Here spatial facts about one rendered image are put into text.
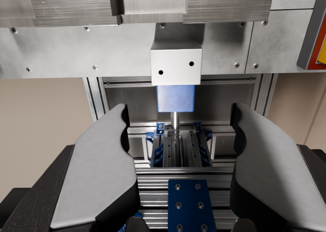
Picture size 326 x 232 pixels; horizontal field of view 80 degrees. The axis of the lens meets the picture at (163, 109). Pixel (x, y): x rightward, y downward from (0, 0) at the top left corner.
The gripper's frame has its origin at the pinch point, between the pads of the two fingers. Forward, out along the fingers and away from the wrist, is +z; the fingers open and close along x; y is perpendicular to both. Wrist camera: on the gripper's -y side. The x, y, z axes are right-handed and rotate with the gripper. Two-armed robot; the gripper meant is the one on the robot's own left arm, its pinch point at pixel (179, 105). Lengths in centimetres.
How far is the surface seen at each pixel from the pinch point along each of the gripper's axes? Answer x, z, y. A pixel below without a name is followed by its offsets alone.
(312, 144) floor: 91, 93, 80
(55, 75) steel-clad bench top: -15.7, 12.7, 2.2
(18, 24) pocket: -12.7, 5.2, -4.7
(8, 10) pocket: -14.0, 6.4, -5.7
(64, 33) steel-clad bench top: -13.0, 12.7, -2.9
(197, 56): 2.0, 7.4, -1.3
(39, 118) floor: -85, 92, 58
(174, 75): -0.2, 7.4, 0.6
